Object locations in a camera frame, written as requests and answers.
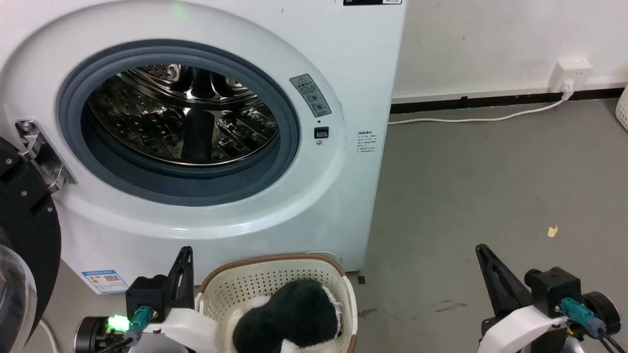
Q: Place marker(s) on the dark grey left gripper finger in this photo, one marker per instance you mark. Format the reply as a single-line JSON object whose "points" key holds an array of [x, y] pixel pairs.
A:
{"points": [[181, 279]]}

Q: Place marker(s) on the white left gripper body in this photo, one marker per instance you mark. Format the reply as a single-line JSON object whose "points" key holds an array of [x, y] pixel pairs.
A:
{"points": [[181, 331]]}

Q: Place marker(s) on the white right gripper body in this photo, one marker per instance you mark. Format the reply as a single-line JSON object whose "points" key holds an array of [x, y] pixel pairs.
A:
{"points": [[520, 331]]}

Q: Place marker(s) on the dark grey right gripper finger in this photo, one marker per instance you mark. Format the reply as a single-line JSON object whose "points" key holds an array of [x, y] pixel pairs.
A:
{"points": [[500, 284]]}

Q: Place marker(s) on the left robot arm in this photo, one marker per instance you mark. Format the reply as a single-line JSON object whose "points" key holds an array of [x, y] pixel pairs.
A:
{"points": [[91, 336]]}

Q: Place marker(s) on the white front-load washing machine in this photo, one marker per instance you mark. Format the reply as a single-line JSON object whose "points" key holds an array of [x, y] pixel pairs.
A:
{"points": [[324, 59]]}

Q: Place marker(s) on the cream perforated laundry basket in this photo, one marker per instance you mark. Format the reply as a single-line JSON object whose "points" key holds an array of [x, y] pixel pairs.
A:
{"points": [[245, 284]]}

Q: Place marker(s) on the yellow paper scrap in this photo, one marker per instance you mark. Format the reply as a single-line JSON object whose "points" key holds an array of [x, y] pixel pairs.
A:
{"points": [[553, 231]]}

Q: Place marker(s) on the blue energy label sticker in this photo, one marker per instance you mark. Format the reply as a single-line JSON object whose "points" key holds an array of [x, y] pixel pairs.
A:
{"points": [[104, 280]]}

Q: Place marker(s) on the black and white plush toy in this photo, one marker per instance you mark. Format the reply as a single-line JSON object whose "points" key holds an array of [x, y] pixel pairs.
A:
{"points": [[289, 314]]}

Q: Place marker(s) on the steel washer drum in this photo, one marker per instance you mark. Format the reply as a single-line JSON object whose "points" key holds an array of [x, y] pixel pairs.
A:
{"points": [[181, 115]]}

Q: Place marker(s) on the black round washer door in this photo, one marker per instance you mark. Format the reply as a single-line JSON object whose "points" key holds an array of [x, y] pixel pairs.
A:
{"points": [[24, 215]]}

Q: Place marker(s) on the metal door hinge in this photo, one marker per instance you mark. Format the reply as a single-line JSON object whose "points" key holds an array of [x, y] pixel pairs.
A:
{"points": [[43, 156]]}

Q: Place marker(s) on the grey rubber door gasket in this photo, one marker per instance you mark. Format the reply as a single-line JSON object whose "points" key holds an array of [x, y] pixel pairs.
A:
{"points": [[289, 127]]}

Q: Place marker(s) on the small text label sticker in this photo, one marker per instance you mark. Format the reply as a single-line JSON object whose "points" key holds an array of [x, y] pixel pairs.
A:
{"points": [[366, 142]]}

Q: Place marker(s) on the black door latch slot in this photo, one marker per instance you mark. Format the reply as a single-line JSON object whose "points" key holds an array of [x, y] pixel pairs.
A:
{"points": [[321, 132]]}

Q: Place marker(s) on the white mesh basket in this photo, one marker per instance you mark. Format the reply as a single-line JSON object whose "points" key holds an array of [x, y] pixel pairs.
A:
{"points": [[622, 110]]}

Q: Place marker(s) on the grey warning sticker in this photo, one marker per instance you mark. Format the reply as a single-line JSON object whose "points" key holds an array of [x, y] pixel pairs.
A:
{"points": [[310, 94]]}

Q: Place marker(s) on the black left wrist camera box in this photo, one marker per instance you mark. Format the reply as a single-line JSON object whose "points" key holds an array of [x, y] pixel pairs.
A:
{"points": [[144, 291]]}

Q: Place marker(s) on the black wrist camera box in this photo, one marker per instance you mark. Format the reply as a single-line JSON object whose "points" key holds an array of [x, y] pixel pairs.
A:
{"points": [[144, 291], [554, 289]]}

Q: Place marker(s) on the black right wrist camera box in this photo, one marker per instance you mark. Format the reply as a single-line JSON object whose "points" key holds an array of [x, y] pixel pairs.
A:
{"points": [[554, 289]]}

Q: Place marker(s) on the white wall power socket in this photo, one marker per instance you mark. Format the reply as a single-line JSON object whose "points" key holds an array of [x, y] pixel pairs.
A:
{"points": [[569, 73]]}

